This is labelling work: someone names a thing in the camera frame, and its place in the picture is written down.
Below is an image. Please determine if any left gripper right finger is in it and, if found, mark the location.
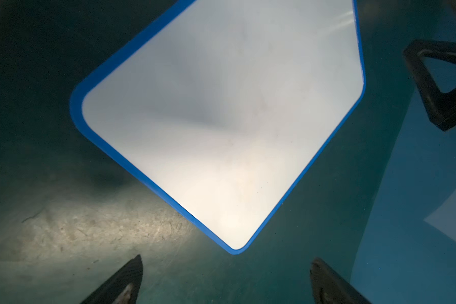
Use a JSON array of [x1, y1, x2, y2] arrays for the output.
[[310, 257, 371, 304]]

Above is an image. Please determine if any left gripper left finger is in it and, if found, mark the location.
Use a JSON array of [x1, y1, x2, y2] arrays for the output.
[[81, 255, 143, 304]]

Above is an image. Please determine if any blue-edged whiteboard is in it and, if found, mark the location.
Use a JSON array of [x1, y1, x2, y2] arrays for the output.
[[70, 1, 366, 255]]

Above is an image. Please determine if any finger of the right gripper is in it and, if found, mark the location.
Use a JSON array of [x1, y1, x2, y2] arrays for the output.
[[404, 39, 456, 132]]

